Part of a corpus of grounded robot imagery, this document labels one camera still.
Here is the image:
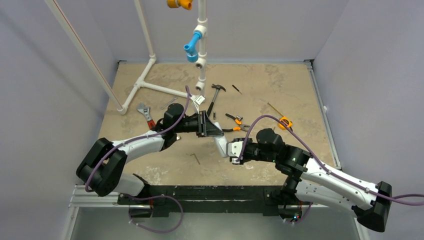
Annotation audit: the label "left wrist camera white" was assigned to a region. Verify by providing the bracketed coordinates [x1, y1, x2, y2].
[190, 95, 206, 114]

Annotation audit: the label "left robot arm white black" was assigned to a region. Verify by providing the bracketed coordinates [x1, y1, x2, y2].
[76, 103, 226, 205]

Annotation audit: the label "blue pipe fitting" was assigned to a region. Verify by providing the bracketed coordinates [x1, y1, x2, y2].
[183, 31, 203, 63]

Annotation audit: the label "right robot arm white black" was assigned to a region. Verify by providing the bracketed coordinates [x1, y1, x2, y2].
[223, 128, 392, 233]

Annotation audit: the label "purple cable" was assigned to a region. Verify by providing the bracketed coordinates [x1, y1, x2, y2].
[84, 85, 194, 234]
[237, 114, 424, 207]

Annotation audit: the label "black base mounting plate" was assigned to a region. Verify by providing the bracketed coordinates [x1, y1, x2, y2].
[114, 175, 309, 219]

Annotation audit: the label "brown hex key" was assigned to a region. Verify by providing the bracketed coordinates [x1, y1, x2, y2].
[190, 153, 201, 165]

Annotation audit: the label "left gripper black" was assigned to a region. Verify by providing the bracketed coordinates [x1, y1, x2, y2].
[174, 111, 224, 139]

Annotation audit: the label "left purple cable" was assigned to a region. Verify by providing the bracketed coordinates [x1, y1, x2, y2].
[84, 85, 194, 234]

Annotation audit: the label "small silver wrench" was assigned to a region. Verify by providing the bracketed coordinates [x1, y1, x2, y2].
[160, 96, 178, 110]

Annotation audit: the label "orange pipe fitting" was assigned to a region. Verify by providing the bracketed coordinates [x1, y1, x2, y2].
[166, 0, 193, 11]

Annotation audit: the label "adjustable wrench red handle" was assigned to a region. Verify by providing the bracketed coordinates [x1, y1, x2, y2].
[136, 102, 156, 130]

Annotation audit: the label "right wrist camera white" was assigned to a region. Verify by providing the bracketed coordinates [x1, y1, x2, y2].
[225, 141, 244, 159]

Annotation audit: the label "orange tape measure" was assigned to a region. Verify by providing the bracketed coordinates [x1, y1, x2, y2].
[267, 102, 293, 131]

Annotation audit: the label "white PVC pipe frame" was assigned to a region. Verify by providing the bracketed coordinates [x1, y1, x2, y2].
[44, 0, 210, 116]

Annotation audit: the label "orange handled pliers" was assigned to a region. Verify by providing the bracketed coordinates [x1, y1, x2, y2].
[222, 113, 251, 133]

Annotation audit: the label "black handled hammer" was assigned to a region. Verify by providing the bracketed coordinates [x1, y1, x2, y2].
[206, 84, 227, 117]

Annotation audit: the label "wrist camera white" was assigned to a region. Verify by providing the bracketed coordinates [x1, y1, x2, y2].
[190, 95, 206, 114]
[225, 141, 244, 159]

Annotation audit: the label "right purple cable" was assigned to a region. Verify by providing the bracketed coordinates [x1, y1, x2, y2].
[237, 114, 424, 207]

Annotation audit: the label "aluminium rail frame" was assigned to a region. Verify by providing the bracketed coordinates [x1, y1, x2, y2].
[71, 62, 361, 240]

